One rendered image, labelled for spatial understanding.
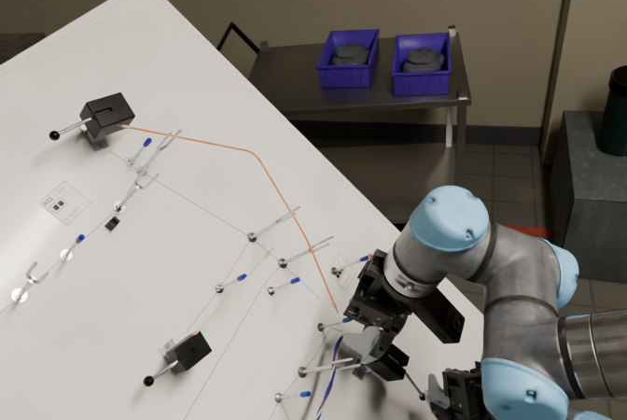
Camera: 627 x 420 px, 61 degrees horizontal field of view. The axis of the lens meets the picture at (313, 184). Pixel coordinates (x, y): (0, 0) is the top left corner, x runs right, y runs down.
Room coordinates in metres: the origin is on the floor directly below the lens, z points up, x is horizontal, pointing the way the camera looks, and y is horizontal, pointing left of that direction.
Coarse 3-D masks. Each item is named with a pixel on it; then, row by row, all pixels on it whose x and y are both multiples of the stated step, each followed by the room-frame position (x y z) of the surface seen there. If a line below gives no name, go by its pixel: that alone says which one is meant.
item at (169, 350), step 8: (192, 336) 0.43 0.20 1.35; (200, 336) 0.43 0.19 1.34; (168, 344) 0.46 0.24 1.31; (176, 344) 0.43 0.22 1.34; (184, 344) 0.42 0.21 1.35; (192, 344) 0.42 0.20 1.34; (200, 344) 0.42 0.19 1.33; (208, 344) 0.43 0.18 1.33; (160, 352) 0.45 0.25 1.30; (168, 352) 0.42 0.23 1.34; (176, 352) 0.41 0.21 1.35; (184, 352) 0.41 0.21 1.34; (192, 352) 0.42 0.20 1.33; (200, 352) 0.42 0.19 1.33; (208, 352) 0.42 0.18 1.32; (168, 360) 0.44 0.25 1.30; (176, 360) 0.40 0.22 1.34; (184, 360) 0.40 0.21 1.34; (192, 360) 0.40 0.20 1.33; (200, 360) 0.41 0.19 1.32; (168, 368) 0.40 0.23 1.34; (176, 368) 0.41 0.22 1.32; (184, 368) 0.40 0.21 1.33; (152, 376) 0.39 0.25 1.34; (144, 384) 0.38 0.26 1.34; (152, 384) 0.38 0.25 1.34
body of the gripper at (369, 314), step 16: (384, 256) 0.47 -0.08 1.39; (368, 272) 0.45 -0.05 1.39; (368, 288) 0.46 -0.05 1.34; (384, 288) 0.45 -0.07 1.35; (352, 304) 0.45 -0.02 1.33; (368, 304) 0.44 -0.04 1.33; (384, 304) 0.44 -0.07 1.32; (400, 304) 0.43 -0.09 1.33; (368, 320) 0.45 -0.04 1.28; (384, 320) 0.43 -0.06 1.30; (400, 320) 0.42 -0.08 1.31
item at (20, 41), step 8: (0, 40) 3.14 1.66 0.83; (8, 40) 3.11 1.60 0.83; (16, 40) 3.09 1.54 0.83; (24, 40) 3.06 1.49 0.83; (32, 40) 3.04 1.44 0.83; (40, 40) 3.08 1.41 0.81; (0, 48) 3.02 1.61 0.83; (8, 48) 2.99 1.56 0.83; (16, 48) 2.97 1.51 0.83; (24, 48) 2.96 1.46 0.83; (0, 56) 2.89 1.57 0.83; (8, 56) 2.87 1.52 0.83; (0, 64) 2.78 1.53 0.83
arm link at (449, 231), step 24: (432, 192) 0.43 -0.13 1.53; (456, 192) 0.43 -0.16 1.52; (432, 216) 0.40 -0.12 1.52; (456, 216) 0.39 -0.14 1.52; (480, 216) 0.40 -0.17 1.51; (408, 240) 0.41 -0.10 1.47; (432, 240) 0.39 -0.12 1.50; (456, 240) 0.37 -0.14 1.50; (480, 240) 0.38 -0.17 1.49; (408, 264) 0.41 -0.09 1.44; (432, 264) 0.39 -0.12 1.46; (456, 264) 0.38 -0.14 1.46; (480, 264) 0.37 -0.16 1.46
